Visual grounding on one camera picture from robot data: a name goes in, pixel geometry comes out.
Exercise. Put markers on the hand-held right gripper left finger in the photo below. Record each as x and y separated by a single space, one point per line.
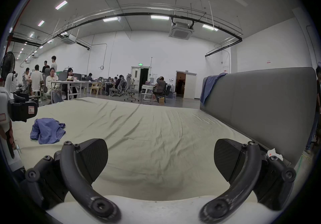
75 180

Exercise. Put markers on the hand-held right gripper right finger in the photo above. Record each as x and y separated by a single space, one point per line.
244 180

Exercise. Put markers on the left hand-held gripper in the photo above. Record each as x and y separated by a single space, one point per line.
4 102

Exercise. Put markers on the person's left hand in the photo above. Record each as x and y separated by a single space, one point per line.
5 136

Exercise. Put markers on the group of people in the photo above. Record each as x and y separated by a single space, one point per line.
37 77

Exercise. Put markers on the crumpled blue shirt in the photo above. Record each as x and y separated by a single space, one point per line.
47 131

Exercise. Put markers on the small white tag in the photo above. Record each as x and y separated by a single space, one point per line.
274 154

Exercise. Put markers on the black standing fan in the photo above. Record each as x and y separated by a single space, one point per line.
7 65

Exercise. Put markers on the long white table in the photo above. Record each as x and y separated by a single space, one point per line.
72 83

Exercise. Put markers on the grey padded headboard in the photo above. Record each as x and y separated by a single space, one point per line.
263 107

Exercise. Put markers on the bed with pale green sheet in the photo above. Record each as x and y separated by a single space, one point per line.
150 140

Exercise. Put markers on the blue garment draped over headboard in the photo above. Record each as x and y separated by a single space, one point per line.
208 87

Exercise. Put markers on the grey office chair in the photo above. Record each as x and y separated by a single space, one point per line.
131 87

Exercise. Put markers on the small white table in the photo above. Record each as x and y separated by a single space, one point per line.
148 90

